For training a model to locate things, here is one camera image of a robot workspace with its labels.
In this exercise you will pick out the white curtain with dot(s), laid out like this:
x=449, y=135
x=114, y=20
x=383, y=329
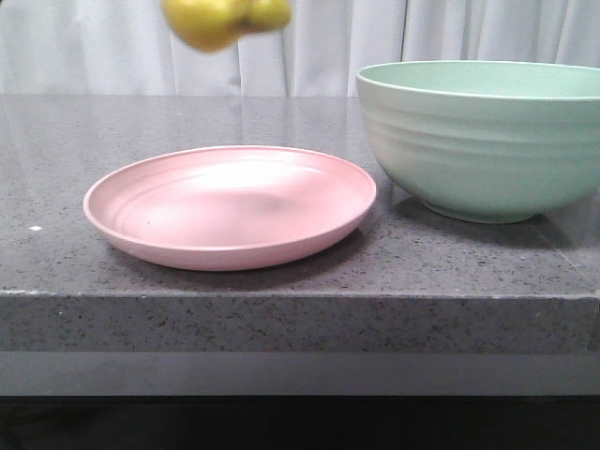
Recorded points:
x=126, y=48

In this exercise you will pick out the yellow banana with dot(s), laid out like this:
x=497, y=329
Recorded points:
x=211, y=26

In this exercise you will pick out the green bowl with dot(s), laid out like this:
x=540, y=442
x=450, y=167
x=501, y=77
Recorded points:
x=484, y=141

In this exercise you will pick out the pink plate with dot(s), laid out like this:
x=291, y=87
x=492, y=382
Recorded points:
x=229, y=208

